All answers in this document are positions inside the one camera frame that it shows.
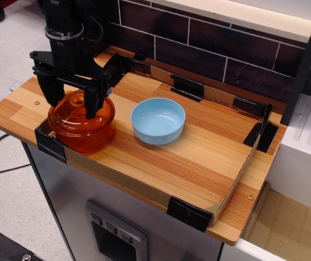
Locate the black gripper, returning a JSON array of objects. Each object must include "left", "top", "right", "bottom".
[{"left": 30, "top": 24, "right": 112, "bottom": 119}]

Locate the orange transparent pot lid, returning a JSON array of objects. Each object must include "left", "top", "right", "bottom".
[{"left": 48, "top": 90, "right": 115, "bottom": 136}]

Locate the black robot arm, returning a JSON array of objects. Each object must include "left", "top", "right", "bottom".
[{"left": 30, "top": 1, "right": 111, "bottom": 119}]

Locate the orange transparent pot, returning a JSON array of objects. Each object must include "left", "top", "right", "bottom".
[{"left": 47, "top": 90, "right": 116, "bottom": 156}]

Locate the light blue bowl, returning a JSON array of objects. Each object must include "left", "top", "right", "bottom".
[{"left": 130, "top": 98, "right": 186, "bottom": 145}]

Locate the grey control panel with buttons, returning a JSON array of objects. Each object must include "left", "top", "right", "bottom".
[{"left": 85, "top": 201, "right": 148, "bottom": 261}]

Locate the cardboard fence with black tape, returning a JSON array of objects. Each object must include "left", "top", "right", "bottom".
[{"left": 35, "top": 53, "right": 281, "bottom": 241}]

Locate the white sink drainboard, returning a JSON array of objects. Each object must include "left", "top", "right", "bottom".
[{"left": 282, "top": 95, "right": 311, "bottom": 155}]

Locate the black floor cable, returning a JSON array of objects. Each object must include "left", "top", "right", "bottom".
[{"left": 0, "top": 133, "right": 30, "bottom": 179}]

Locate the black upright post right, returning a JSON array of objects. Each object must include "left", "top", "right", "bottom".
[{"left": 280, "top": 35, "right": 311, "bottom": 126}]

